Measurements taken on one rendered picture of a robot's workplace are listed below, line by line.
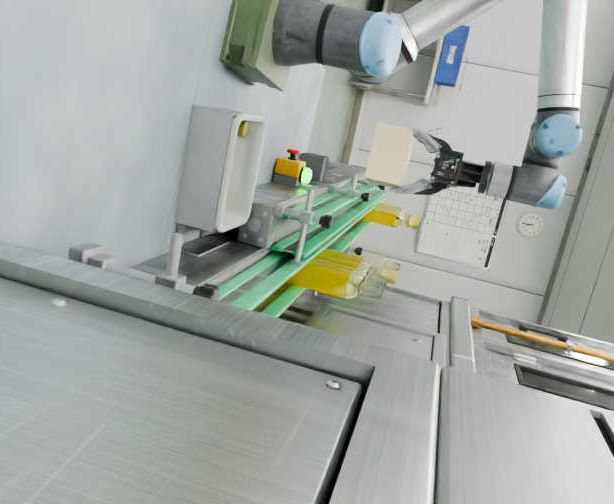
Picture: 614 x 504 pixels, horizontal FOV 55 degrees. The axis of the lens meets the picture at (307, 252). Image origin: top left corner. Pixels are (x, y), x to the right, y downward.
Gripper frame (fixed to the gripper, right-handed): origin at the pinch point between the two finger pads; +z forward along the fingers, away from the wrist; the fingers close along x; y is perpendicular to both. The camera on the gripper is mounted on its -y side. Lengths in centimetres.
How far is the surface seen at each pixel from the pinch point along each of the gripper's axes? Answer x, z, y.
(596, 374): 41, -63, -36
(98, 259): 25, 23, 77
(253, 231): 22.8, 25.2, 12.8
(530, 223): -20, -116, -582
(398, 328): 40.5, -9.2, -19.2
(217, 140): 6.9, 29.3, 33.9
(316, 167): 3, 29, -53
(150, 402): 25, -1, 110
